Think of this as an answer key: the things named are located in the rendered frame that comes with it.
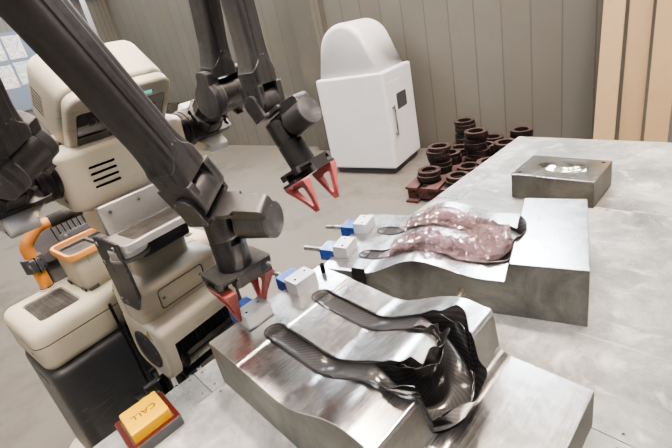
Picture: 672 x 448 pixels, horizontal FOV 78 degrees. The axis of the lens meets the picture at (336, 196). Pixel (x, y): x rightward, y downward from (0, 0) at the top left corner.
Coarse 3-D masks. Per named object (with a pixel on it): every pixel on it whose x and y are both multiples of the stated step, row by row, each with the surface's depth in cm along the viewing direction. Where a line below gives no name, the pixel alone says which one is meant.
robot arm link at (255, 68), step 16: (224, 0) 79; (240, 0) 77; (240, 16) 78; (256, 16) 80; (240, 32) 80; (256, 32) 80; (240, 48) 81; (256, 48) 81; (240, 64) 83; (256, 64) 81; (272, 64) 84; (240, 80) 84; (256, 80) 82; (272, 80) 85; (256, 96) 83; (272, 96) 85
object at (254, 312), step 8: (240, 304) 76; (248, 304) 73; (256, 304) 73; (264, 304) 72; (248, 312) 71; (256, 312) 71; (264, 312) 72; (272, 312) 73; (232, 320) 76; (248, 320) 70; (256, 320) 71; (264, 320) 72; (248, 328) 71
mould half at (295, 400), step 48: (336, 288) 77; (240, 336) 70; (336, 336) 66; (384, 336) 61; (432, 336) 55; (480, 336) 56; (240, 384) 67; (288, 384) 59; (336, 384) 54; (528, 384) 54; (576, 384) 53; (288, 432) 59; (336, 432) 47; (384, 432) 44; (432, 432) 50; (480, 432) 50; (528, 432) 48; (576, 432) 48
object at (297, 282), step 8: (288, 272) 83; (296, 272) 80; (304, 272) 79; (312, 272) 79; (280, 280) 81; (288, 280) 78; (296, 280) 77; (304, 280) 77; (312, 280) 79; (280, 288) 82; (288, 288) 79; (296, 288) 76; (304, 288) 78
